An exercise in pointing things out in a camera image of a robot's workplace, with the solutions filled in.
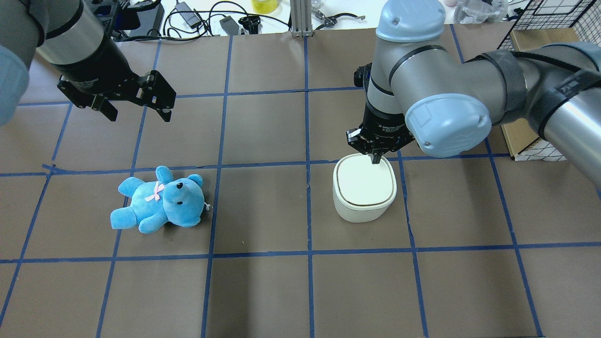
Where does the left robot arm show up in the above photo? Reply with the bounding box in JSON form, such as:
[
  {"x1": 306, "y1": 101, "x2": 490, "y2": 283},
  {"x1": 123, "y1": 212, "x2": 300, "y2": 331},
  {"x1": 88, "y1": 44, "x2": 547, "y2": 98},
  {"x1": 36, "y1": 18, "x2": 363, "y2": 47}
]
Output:
[{"x1": 0, "y1": 0, "x2": 176, "y2": 125}]

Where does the white trash can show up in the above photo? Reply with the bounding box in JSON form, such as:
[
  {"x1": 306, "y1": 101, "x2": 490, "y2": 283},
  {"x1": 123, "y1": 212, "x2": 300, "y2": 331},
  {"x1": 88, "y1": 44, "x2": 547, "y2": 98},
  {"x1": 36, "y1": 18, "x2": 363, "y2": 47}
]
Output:
[{"x1": 332, "y1": 154, "x2": 397, "y2": 223}]

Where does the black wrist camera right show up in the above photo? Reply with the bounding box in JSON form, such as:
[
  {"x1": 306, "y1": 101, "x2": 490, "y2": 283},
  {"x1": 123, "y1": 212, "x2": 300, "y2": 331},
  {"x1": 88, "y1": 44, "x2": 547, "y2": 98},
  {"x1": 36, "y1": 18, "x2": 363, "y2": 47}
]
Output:
[{"x1": 353, "y1": 63, "x2": 373, "y2": 90}]

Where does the plastic bag with tape rolls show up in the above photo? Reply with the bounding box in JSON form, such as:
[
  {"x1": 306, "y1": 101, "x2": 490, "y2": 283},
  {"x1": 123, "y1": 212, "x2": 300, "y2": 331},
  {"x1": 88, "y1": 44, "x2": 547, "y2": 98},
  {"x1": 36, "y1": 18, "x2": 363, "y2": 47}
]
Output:
[{"x1": 453, "y1": 0, "x2": 508, "y2": 25}]

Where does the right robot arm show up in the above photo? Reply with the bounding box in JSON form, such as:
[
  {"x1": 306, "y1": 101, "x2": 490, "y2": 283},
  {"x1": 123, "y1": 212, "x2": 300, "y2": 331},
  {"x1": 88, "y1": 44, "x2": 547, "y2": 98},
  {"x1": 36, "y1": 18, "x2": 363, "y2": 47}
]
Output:
[{"x1": 346, "y1": 0, "x2": 601, "y2": 187}]

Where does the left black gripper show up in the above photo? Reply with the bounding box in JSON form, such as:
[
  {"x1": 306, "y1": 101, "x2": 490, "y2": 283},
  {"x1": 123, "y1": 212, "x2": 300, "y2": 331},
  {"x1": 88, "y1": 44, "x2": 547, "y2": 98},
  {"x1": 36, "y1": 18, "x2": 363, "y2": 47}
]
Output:
[{"x1": 56, "y1": 37, "x2": 176, "y2": 123}]

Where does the wooden box with grid cloth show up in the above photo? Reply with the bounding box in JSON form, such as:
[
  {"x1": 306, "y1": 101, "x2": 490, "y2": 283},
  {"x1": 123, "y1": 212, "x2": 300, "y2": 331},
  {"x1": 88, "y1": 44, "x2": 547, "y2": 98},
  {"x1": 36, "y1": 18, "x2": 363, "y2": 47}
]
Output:
[{"x1": 500, "y1": 28, "x2": 580, "y2": 161}]

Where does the blue teddy bear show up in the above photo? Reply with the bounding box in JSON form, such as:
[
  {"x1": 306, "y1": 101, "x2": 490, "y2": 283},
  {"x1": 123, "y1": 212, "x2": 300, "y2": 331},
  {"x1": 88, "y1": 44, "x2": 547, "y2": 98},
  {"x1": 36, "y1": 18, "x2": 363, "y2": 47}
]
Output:
[{"x1": 110, "y1": 166, "x2": 211, "y2": 234}]

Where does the aluminium frame post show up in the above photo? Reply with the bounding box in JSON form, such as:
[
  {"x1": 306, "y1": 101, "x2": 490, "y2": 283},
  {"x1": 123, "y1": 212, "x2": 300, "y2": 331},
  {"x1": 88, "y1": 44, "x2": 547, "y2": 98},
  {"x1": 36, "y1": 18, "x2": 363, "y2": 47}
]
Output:
[{"x1": 290, "y1": 0, "x2": 314, "y2": 37}]

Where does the black power adapter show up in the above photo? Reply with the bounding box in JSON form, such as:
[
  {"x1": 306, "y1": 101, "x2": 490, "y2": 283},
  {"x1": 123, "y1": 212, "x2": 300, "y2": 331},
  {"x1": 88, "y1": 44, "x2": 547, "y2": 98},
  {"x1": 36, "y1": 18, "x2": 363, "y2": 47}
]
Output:
[{"x1": 175, "y1": 1, "x2": 202, "y2": 29}]

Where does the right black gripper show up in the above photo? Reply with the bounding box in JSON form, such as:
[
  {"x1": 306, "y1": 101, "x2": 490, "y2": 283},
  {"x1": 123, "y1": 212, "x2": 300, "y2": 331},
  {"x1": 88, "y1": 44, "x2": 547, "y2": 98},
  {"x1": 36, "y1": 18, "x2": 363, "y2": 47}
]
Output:
[{"x1": 346, "y1": 104, "x2": 415, "y2": 164}]

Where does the yellow tape roll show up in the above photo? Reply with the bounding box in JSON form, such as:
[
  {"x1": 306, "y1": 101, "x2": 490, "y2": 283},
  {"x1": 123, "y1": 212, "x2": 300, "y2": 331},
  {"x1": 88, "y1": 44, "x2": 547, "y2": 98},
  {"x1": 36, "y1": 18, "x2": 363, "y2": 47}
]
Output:
[{"x1": 251, "y1": 0, "x2": 279, "y2": 15}]

